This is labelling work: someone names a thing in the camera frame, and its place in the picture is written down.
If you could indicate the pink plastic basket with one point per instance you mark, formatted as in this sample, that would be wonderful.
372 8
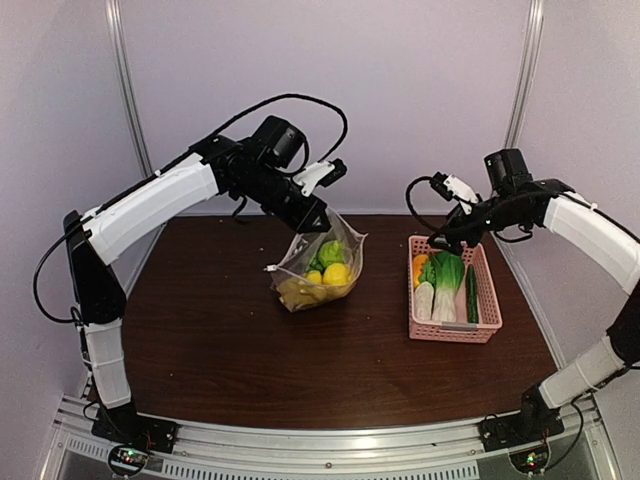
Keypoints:
460 331

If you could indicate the left aluminium frame post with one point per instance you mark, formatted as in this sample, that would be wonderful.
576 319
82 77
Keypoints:
123 70

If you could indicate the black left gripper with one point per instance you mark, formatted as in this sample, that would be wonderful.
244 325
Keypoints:
300 222

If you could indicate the small napa cabbage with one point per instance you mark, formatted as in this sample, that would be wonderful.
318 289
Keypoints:
423 300

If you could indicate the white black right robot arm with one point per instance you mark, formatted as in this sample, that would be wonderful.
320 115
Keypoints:
614 275

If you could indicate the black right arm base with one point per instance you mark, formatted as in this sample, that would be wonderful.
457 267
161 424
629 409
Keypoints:
514 430

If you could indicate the left circuit board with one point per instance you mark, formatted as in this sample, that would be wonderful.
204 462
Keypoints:
125 460

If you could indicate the yellow lemon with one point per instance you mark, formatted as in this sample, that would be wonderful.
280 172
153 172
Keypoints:
337 274

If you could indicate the clear zip top bag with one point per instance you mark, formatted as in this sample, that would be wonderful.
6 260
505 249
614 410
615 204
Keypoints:
304 246

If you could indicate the right aluminium frame post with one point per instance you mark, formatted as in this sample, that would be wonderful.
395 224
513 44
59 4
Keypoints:
529 60

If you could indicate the dark green cucumber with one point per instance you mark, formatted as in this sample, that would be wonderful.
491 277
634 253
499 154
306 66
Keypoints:
471 295

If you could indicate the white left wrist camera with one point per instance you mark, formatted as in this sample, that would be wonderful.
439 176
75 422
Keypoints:
321 173

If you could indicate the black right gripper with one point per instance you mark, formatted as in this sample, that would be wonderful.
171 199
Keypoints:
457 220

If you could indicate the aluminium frame post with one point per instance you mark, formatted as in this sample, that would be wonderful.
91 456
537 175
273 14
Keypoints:
529 60
123 70

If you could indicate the right circuit board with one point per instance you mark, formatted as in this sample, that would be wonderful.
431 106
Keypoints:
530 461

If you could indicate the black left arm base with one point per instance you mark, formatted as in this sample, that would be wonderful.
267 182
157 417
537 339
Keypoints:
125 425

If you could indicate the aluminium front rail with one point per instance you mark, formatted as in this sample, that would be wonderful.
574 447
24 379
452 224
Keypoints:
445 450

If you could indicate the round green cabbage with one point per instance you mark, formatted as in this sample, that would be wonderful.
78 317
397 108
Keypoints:
328 253

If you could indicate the yellow banana bunch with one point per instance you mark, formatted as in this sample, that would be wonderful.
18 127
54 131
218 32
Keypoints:
308 291

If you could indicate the circuit board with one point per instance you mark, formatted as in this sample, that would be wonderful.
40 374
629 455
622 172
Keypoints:
530 461
125 460

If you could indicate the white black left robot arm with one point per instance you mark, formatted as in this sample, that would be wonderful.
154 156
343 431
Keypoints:
109 245

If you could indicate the small orange fruit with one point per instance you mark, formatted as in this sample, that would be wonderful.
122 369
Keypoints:
417 269

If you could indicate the green bok choy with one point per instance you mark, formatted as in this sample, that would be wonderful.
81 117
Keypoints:
445 272

